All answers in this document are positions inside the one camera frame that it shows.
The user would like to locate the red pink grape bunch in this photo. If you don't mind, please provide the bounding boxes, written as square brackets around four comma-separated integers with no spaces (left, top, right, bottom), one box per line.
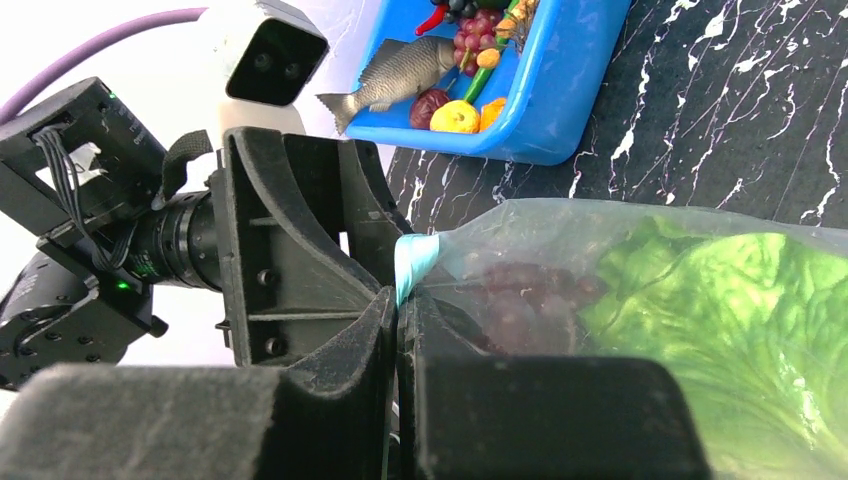
[453,9,503,77]

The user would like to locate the grey toy fish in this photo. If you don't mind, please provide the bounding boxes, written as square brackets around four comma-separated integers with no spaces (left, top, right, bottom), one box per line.
[316,35,456,134]

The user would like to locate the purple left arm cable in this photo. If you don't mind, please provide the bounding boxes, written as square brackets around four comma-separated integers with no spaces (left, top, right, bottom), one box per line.
[0,6,210,124]

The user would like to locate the dark purple grape bunch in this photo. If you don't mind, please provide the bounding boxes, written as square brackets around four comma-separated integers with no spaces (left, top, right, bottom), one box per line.
[463,262,607,355]

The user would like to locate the black toy grape bunch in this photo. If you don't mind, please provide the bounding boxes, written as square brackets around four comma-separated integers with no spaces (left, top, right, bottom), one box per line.
[431,0,478,23]

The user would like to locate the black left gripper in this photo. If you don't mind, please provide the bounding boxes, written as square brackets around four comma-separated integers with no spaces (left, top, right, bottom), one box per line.
[126,127,411,366]

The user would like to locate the orange toy fruit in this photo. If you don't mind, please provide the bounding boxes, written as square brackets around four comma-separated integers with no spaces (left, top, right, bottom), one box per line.
[478,97,507,133]

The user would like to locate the clear zip top bag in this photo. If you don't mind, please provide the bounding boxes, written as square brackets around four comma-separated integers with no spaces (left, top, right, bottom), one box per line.
[394,198,847,479]

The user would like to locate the blue plastic bin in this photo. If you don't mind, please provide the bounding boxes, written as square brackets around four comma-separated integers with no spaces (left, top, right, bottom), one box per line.
[346,0,630,165]

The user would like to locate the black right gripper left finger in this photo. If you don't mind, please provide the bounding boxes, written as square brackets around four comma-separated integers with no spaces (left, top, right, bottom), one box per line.
[1,287,395,479]

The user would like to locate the dark red toy plum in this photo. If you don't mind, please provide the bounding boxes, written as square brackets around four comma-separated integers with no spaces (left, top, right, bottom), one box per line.
[408,88,451,130]

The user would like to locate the green toy bean pod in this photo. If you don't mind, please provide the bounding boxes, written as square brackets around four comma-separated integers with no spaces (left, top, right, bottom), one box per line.
[463,0,520,104]

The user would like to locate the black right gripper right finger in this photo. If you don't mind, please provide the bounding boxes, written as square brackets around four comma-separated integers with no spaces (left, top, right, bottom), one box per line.
[397,289,713,479]

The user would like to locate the brown longan fruit bunch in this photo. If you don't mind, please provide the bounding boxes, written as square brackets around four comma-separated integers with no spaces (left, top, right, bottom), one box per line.
[476,0,539,65]

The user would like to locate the red toy chili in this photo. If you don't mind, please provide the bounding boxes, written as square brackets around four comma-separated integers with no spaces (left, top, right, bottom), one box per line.
[414,3,449,36]

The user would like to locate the yellow toy lemon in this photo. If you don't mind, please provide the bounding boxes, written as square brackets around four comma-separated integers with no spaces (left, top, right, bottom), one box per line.
[429,100,481,134]

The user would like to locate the green toy lettuce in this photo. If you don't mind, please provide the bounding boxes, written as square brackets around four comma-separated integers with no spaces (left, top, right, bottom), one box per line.
[580,217,847,479]

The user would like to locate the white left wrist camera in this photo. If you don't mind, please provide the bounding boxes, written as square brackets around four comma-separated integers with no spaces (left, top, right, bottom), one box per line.
[197,1,328,145]

